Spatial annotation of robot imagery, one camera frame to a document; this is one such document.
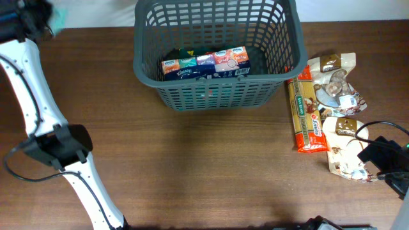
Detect teal wet wipes pack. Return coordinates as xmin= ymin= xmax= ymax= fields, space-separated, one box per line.
xmin=47 ymin=8 xmax=68 ymax=36

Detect green Nescafe coffee bag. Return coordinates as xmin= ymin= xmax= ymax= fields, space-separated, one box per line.
xmin=169 ymin=47 xmax=213 ymax=59

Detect Kleenex tissue multipack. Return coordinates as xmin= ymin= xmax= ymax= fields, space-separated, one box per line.
xmin=161 ymin=46 xmax=251 ymax=81

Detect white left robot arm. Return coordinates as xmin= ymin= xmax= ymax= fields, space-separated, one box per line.
xmin=1 ymin=1 xmax=130 ymax=230

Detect San Remo spaghetti pack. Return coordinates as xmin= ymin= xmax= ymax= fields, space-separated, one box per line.
xmin=286 ymin=65 xmax=328 ymax=153

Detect coconut pouch beige brown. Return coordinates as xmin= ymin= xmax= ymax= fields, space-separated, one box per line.
xmin=323 ymin=117 xmax=378 ymax=183

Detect mushroom pouch beige brown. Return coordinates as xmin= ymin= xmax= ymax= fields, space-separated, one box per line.
xmin=307 ymin=52 xmax=367 ymax=121

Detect grey plastic basket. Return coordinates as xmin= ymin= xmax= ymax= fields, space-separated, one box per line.
xmin=133 ymin=0 xmax=307 ymax=111

